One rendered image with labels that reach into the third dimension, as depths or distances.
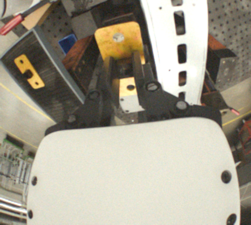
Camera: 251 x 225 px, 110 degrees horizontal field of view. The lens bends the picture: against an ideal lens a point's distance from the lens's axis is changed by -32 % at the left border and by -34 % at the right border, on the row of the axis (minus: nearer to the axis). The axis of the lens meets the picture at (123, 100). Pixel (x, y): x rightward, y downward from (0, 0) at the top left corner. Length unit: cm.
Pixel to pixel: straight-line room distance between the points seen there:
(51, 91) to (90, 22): 17
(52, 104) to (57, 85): 8
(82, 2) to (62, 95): 20
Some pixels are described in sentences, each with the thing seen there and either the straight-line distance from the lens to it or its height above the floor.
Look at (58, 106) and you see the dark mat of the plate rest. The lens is 34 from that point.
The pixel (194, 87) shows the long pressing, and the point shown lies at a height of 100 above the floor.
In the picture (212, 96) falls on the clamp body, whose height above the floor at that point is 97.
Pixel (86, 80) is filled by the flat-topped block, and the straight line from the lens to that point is 40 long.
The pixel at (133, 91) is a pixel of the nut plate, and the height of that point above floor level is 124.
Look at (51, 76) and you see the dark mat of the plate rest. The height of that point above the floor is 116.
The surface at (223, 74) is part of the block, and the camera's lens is 52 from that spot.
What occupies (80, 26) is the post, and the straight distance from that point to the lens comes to 27.
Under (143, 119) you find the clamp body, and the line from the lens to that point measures 60.
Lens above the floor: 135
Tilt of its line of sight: 42 degrees down
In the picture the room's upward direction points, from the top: 179 degrees counter-clockwise
